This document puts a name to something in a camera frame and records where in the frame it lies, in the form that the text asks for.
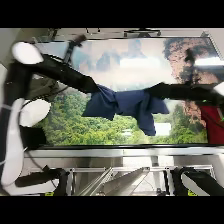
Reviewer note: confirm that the navy blue shirt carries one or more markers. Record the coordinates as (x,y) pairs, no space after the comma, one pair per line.
(133,103)

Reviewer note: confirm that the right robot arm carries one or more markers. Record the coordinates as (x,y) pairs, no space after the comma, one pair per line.
(186,91)

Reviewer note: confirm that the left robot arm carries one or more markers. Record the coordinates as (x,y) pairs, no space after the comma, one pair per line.
(56,71)

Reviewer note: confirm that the red garment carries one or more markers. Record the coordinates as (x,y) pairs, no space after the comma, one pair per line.
(213,123)

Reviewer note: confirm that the silver frame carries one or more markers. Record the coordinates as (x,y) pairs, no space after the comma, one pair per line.
(126,180)

